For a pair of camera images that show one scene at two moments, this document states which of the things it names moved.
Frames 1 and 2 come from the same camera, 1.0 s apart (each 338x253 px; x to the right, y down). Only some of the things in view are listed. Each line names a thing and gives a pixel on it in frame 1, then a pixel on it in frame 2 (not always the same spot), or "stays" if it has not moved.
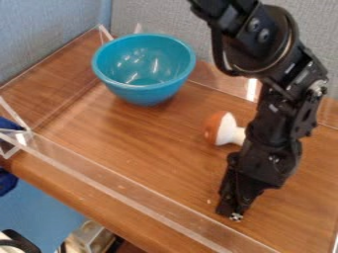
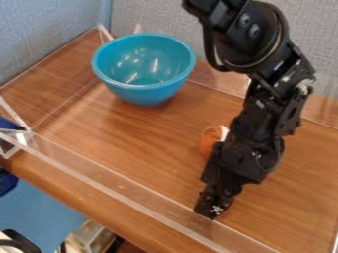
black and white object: x=15 y=243 stays
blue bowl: x=145 y=67 stays
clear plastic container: x=90 y=239 stays
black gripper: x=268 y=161 -> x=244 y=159
